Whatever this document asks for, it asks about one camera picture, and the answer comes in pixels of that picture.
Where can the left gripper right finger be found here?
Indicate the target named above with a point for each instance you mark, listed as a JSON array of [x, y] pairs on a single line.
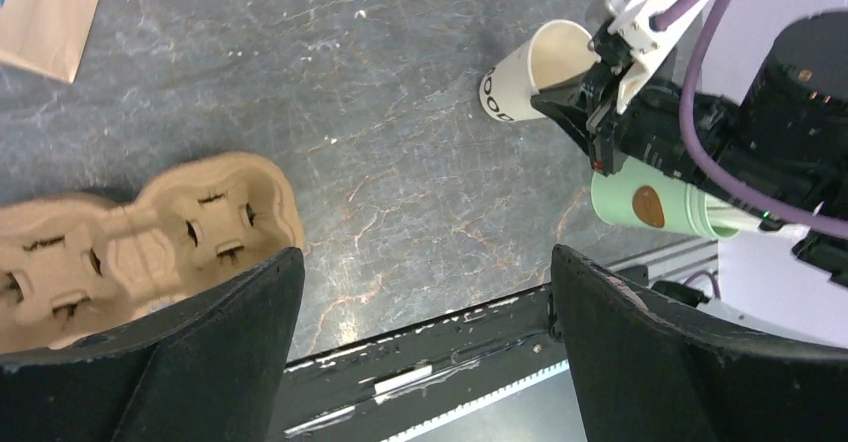
[[649, 368]]

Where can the green cup holder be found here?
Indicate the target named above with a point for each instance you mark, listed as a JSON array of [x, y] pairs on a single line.
[[639, 195]]

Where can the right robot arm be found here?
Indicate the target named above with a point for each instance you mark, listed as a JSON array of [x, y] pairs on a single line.
[[787, 138]]

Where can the checkered paper takeout bag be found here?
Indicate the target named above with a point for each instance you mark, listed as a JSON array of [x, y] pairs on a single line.
[[46, 37]]

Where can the white paper coffee cup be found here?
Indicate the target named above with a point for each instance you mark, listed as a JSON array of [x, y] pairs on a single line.
[[557, 52]]

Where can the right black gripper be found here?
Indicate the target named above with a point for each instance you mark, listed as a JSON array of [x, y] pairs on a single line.
[[584, 106]]

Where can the brown cardboard cup carrier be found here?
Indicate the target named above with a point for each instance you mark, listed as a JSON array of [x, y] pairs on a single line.
[[77, 264]]

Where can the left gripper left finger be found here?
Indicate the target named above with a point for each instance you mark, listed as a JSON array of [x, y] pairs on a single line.
[[203, 369]]

